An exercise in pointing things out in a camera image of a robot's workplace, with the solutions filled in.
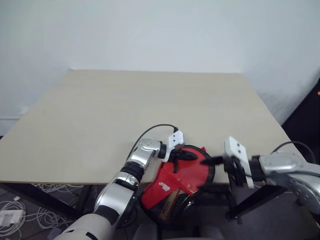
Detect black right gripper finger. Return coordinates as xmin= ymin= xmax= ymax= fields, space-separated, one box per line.
xmin=197 ymin=183 xmax=232 ymax=194
xmin=201 ymin=156 xmax=225 ymax=166

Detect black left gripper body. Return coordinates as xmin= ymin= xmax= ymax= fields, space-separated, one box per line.
xmin=171 ymin=144 xmax=185 ymax=161

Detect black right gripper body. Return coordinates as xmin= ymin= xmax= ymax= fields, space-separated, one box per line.
xmin=223 ymin=155 xmax=247 ymax=187

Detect red black paddle case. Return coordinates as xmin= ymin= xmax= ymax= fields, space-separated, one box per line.
xmin=141 ymin=144 xmax=216 ymax=224

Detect red table tennis paddle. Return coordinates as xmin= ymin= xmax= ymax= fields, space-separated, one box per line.
xmin=159 ymin=189 xmax=201 ymax=221

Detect dark grey floor adapter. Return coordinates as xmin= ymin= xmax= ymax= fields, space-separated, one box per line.
xmin=50 ymin=226 xmax=64 ymax=237

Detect white power adapter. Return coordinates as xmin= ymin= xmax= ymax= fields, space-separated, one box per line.
xmin=0 ymin=209 xmax=26 ymax=227

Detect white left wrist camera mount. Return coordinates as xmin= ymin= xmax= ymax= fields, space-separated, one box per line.
xmin=161 ymin=131 xmax=185 ymax=163

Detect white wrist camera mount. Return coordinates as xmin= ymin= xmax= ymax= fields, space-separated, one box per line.
xmin=161 ymin=131 xmax=185 ymax=163
xmin=223 ymin=136 xmax=255 ymax=189

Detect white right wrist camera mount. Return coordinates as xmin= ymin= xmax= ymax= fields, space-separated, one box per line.
xmin=223 ymin=136 xmax=255 ymax=189

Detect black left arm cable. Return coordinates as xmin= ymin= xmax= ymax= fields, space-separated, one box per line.
xmin=129 ymin=123 xmax=179 ymax=161

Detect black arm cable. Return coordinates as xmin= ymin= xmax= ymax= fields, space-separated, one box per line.
xmin=129 ymin=123 xmax=179 ymax=161
xmin=271 ymin=141 xmax=316 ymax=163

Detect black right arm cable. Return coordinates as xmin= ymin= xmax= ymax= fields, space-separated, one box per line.
xmin=271 ymin=141 xmax=316 ymax=163

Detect tangled white floor cables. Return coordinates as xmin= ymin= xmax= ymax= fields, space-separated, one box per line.
xmin=0 ymin=182 xmax=85 ymax=237

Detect black metal table frame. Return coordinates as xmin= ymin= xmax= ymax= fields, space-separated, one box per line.
xmin=0 ymin=181 xmax=289 ymax=224

